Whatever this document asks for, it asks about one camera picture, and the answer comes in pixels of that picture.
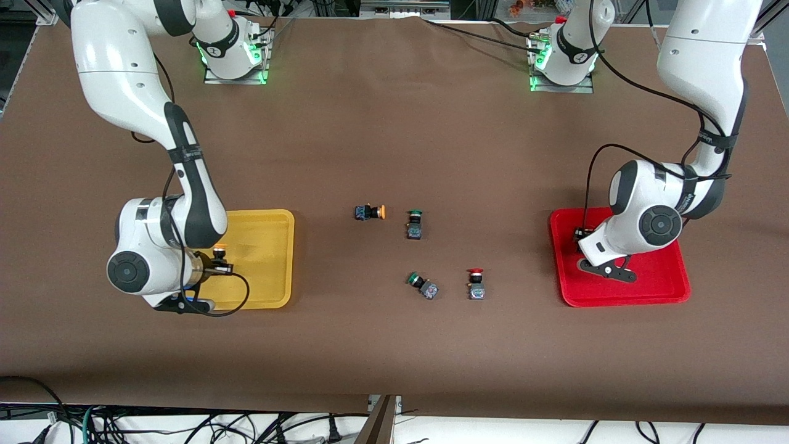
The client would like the yellow plastic tray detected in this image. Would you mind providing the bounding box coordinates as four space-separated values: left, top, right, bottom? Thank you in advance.
196 209 295 310

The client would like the red plastic tray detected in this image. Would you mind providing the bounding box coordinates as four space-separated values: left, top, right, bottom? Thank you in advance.
549 205 692 308

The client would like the brown table cover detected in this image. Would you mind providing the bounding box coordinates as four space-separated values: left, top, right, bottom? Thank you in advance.
0 12 789 426

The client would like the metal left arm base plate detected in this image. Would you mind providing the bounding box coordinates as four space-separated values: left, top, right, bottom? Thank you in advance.
528 32 595 94

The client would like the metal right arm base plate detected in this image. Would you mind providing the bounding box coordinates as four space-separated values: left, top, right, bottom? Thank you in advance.
203 28 273 86

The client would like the black table cable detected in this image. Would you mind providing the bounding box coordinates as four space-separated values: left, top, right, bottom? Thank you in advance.
422 17 538 49
491 17 540 39

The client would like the aluminium frame post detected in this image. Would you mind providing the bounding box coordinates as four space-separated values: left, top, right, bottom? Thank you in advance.
34 0 68 27
746 0 789 45

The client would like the silver metal rail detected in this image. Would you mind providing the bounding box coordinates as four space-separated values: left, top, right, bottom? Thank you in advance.
361 0 451 19

